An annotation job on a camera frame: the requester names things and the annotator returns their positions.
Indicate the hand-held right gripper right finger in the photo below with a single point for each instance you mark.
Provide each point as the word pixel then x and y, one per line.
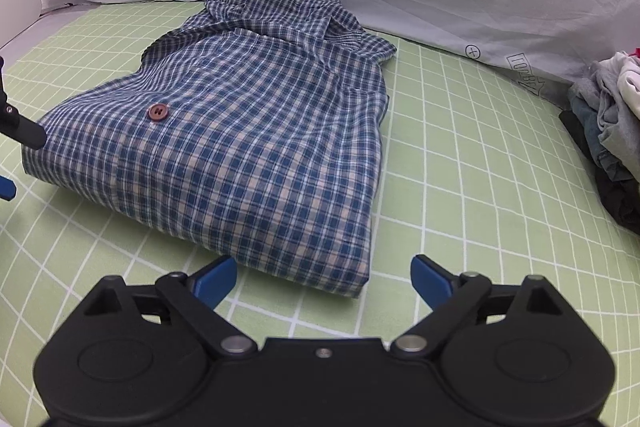
pixel 431 281

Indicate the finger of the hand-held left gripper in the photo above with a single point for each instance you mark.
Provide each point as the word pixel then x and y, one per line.
pixel 25 132
pixel 7 190

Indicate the pile of folded clothes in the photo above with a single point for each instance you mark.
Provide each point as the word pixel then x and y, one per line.
pixel 610 117

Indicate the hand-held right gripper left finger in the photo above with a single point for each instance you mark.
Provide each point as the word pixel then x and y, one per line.
pixel 216 283

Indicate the blue plaid shirt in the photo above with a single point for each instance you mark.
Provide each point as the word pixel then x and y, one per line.
pixel 225 132

